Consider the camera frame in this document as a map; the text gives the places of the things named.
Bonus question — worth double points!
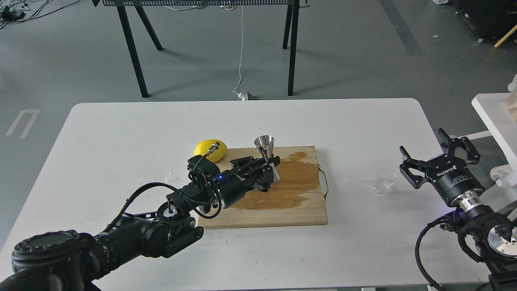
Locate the steel double jigger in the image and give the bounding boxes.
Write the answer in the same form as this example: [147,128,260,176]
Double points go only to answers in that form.
[254,135,280,183]

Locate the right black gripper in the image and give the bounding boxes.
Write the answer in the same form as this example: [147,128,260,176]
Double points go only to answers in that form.
[399,129,485,207]

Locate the yellow lemon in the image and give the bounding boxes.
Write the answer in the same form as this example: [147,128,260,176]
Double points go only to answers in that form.
[193,139,227,163]

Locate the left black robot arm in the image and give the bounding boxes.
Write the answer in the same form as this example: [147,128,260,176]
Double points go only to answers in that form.
[1,142,281,291]

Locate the wooden stick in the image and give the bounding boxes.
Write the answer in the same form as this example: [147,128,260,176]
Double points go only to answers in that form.
[493,25,517,48]

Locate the small clear glass cup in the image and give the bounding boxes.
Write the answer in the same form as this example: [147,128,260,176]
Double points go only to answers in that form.
[372,168,398,194]

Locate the black frame background table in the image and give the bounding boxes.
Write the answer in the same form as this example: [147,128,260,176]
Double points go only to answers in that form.
[92,0,308,98]

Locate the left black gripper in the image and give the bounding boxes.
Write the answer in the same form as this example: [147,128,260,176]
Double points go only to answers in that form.
[213,157,281,209]

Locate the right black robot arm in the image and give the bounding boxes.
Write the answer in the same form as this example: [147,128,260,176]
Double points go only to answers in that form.
[399,129,517,291]

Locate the white hanging cable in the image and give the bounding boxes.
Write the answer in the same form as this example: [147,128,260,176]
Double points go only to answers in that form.
[232,5,257,101]

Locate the wooden cutting board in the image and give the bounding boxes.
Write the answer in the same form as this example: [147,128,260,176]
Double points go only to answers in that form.
[199,146,328,229]

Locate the black floor cables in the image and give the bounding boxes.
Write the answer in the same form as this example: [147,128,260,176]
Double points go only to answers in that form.
[0,0,81,30]

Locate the white side table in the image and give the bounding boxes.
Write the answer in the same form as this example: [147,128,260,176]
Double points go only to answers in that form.
[471,93,517,165]

